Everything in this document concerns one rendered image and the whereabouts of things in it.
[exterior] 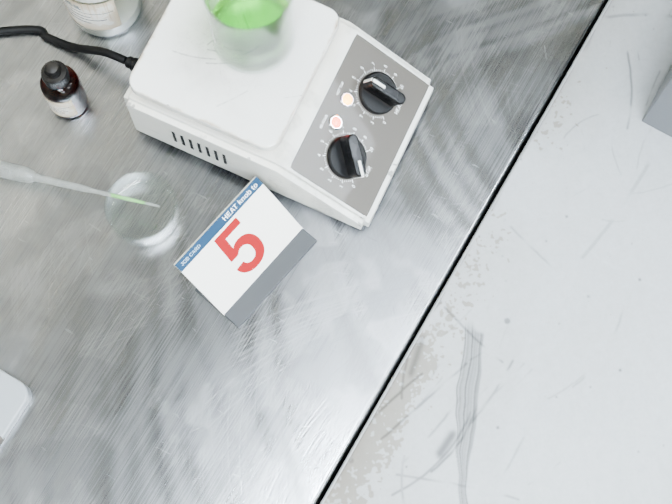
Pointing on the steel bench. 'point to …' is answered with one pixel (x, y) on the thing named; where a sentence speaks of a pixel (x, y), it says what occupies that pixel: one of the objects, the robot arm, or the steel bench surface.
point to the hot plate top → (196, 25)
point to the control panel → (375, 127)
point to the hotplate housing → (266, 162)
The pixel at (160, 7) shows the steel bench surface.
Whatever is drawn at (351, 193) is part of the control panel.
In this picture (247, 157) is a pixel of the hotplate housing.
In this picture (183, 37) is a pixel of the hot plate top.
